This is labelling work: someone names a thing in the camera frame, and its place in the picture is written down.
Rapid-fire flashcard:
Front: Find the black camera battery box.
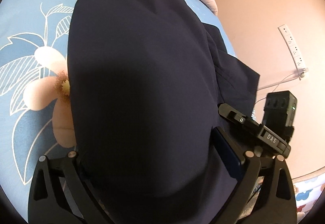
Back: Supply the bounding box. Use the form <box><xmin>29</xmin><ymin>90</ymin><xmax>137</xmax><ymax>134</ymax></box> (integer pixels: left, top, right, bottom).
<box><xmin>262</xmin><ymin>90</ymin><xmax>297</xmax><ymax>143</ymax></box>

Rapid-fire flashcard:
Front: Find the grey wall cable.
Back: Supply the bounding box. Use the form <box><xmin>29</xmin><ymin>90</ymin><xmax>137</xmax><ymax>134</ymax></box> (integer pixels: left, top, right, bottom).
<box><xmin>255</xmin><ymin>67</ymin><xmax>309</xmax><ymax>107</ymax></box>

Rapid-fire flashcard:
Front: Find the white wall power strip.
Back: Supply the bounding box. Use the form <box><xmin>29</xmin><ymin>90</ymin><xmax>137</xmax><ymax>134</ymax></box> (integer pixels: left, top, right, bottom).
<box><xmin>278</xmin><ymin>25</ymin><xmax>307</xmax><ymax>71</ymax></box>

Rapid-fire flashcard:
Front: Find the navy blue collared jacket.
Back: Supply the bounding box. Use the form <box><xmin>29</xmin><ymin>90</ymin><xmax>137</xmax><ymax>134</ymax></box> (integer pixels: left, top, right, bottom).
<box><xmin>68</xmin><ymin>0</ymin><xmax>259</xmax><ymax>223</ymax></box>

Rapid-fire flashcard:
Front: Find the light blue floral bedsheet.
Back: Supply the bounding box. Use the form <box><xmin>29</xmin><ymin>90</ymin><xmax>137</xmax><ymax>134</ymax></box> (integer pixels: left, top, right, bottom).
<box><xmin>0</xmin><ymin>0</ymin><xmax>238</xmax><ymax>222</ymax></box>

